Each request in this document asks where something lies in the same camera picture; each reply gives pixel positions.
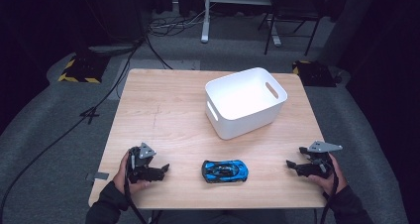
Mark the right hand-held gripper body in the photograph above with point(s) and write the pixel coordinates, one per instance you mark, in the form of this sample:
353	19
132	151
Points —
322	166

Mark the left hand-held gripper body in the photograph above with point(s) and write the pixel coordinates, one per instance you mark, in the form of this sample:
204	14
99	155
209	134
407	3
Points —
138	164

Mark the blue toy car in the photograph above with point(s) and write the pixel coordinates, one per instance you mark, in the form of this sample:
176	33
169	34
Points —
224	171

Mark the white plastic basket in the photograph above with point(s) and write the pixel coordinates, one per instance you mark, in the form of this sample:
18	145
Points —
244	98

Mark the person's right hand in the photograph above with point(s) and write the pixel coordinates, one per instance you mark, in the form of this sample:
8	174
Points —
336	181

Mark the person's left hand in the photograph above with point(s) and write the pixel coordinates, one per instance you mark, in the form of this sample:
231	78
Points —
122	179

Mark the grey tape piece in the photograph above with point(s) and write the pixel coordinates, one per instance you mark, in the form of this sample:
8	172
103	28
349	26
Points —
100	175

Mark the black yellow striped base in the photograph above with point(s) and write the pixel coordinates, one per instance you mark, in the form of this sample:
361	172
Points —
315	73
84	70

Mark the black metal chair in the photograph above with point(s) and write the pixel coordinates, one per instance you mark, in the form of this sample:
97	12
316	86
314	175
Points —
290	9

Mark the white desk frame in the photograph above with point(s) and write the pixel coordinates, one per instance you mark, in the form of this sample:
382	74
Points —
205	22

